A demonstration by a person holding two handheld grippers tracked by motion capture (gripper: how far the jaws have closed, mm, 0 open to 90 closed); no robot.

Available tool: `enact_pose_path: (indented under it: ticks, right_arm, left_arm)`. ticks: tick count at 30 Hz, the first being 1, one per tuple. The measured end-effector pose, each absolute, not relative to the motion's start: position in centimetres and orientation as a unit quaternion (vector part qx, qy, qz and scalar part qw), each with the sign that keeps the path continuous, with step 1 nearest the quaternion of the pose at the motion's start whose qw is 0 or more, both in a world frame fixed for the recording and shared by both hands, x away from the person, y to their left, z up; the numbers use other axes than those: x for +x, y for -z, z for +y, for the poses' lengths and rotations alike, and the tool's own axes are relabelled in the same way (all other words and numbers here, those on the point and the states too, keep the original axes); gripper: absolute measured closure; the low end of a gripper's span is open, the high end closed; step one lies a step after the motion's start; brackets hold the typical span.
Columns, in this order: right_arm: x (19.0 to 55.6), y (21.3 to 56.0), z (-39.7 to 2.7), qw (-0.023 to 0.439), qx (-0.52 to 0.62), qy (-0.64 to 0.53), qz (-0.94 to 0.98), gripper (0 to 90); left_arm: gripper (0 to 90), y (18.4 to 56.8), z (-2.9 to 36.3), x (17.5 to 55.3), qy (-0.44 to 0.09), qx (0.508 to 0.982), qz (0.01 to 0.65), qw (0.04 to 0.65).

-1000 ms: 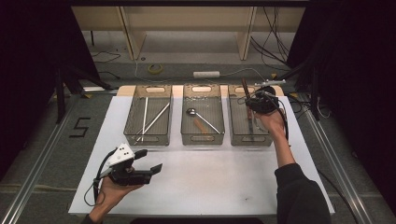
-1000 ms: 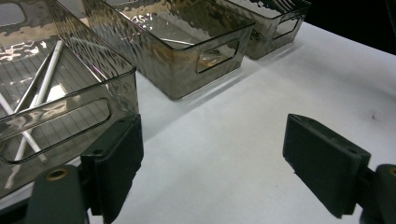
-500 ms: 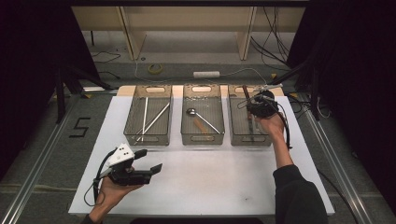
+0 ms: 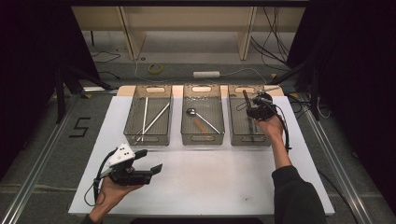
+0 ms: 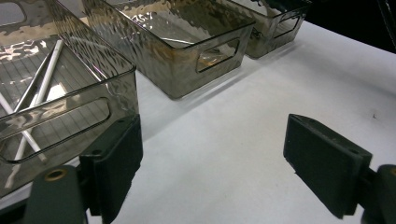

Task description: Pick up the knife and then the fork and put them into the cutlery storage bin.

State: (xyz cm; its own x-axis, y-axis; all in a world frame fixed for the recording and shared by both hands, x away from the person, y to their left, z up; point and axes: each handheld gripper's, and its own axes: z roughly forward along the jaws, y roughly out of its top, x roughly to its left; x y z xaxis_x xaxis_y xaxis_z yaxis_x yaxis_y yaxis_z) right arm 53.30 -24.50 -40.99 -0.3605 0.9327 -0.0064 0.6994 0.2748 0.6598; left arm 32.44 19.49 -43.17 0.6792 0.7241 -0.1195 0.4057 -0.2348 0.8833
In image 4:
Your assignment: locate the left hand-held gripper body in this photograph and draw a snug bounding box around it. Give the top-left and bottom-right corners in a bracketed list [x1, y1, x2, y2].
[99, 143, 153, 187]

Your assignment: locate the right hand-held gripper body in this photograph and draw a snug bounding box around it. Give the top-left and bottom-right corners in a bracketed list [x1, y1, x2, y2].
[247, 87, 281, 121]

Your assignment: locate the wooden-handled fork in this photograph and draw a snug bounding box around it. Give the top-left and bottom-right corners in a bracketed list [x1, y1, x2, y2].
[242, 89, 254, 110]

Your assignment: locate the clear grey plastic bin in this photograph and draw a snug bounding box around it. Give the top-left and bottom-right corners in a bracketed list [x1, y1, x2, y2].
[122, 84, 174, 147]
[227, 84, 278, 147]
[180, 83, 226, 147]

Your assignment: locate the white chopstick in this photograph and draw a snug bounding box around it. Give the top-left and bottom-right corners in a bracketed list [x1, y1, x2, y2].
[134, 102, 172, 146]
[141, 96, 149, 144]

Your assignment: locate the metal spoon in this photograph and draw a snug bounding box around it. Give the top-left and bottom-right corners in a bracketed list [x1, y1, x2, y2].
[186, 107, 222, 134]

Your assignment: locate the person's right hand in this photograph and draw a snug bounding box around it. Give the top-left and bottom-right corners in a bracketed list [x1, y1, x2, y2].
[255, 115, 284, 143]

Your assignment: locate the person's left hand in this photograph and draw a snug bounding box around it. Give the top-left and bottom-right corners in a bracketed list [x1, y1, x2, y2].
[91, 178, 143, 218]

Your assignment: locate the black metal stand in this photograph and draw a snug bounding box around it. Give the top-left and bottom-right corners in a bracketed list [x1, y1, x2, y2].
[268, 59, 324, 122]
[54, 61, 114, 124]

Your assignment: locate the white power strip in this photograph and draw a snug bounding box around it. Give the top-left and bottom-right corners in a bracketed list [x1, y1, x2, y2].
[192, 70, 221, 79]

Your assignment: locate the yellow tape roll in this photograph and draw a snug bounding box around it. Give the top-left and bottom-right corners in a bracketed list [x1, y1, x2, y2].
[147, 63, 164, 76]

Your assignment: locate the black curtain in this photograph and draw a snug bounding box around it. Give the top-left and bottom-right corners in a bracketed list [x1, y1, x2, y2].
[0, 0, 102, 185]
[284, 0, 396, 216]

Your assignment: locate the beige wooden desk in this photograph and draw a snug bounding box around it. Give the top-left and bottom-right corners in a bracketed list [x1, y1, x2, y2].
[71, 6, 306, 62]

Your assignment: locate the left hand-held gripper cable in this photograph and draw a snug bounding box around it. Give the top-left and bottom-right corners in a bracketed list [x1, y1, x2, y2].
[83, 148, 119, 208]

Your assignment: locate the hand-held gripper cable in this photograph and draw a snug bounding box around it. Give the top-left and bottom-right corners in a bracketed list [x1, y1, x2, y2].
[83, 148, 119, 208]
[235, 101, 293, 154]

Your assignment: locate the black floor cable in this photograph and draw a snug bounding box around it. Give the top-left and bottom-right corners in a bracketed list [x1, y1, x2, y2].
[91, 50, 122, 65]
[317, 169, 361, 224]
[286, 91, 332, 120]

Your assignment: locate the right hand-held gripper cable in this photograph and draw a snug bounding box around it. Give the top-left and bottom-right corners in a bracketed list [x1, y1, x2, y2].
[235, 101, 293, 154]

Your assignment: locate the black cable bundle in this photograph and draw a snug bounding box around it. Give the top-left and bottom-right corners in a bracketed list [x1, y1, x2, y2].
[249, 6, 291, 69]

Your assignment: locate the metal floor rail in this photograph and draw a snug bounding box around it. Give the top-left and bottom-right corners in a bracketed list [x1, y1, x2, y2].
[81, 86, 120, 95]
[302, 105, 376, 224]
[0, 92, 82, 224]

